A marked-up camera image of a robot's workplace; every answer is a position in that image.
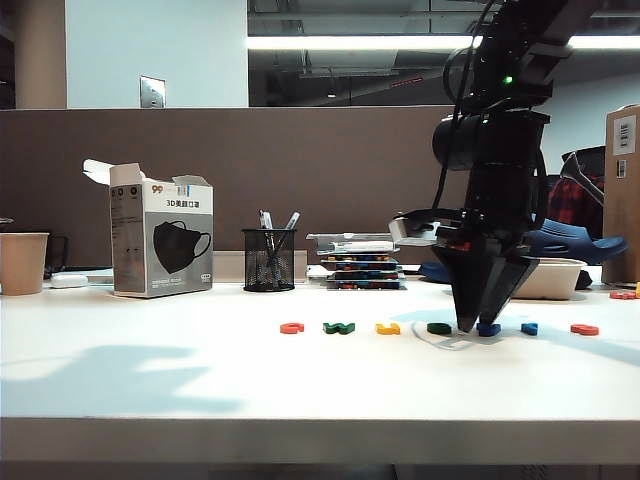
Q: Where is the grey capped pen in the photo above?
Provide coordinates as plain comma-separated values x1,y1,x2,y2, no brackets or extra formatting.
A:
268,211,302,269
257,209,274,266
263,211,279,266

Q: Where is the letter magnet blister pack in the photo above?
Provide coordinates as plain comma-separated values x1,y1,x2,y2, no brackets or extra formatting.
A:
324,271,404,283
319,254,400,267
325,280,403,292
326,263,403,275

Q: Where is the red plaid garment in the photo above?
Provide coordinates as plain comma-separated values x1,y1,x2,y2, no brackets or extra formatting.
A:
544,174,605,239

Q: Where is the black office chair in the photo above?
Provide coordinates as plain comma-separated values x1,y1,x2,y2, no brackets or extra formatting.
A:
559,145,607,206

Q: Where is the brown paper cup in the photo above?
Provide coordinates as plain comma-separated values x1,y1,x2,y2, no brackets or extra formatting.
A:
0,232,51,298

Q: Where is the metal wall plate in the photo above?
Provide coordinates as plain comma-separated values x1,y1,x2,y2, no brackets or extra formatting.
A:
139,75,168,110

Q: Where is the grey face mask box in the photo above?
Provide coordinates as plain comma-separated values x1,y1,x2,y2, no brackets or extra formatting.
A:
81,158,215,300

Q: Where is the brown cardboard box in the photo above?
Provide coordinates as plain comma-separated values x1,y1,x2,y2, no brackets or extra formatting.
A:
601,103,640,288

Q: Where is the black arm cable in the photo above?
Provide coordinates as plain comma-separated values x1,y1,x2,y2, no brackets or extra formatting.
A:
431,0,502,212

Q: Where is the white earbuds case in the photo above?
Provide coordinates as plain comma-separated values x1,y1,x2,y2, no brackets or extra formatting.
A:
49,272,90,290

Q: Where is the blue rubber slipper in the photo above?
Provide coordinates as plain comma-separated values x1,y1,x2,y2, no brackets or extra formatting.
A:
525,215,630,267
418,258,455,285

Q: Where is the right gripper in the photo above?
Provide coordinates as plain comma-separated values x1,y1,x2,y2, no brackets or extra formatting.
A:
432,165,543,334

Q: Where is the brown desk partition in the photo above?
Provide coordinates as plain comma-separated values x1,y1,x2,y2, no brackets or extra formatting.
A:
0,105,481,270

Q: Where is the black mesh pen holder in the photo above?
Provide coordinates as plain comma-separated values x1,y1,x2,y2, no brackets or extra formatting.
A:
241,228,297,294

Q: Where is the beige pulp food tray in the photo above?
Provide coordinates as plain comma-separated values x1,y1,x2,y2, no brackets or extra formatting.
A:
512,256,587,302

